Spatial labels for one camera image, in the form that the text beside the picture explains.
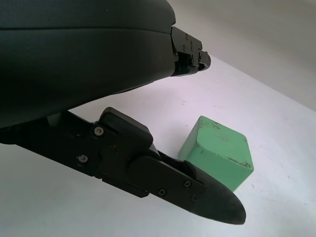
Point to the black three-fingered left robot hand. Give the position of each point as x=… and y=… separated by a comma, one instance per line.
x=74, y=61

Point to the green wooden block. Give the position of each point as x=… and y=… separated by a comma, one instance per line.
x=222, y=153

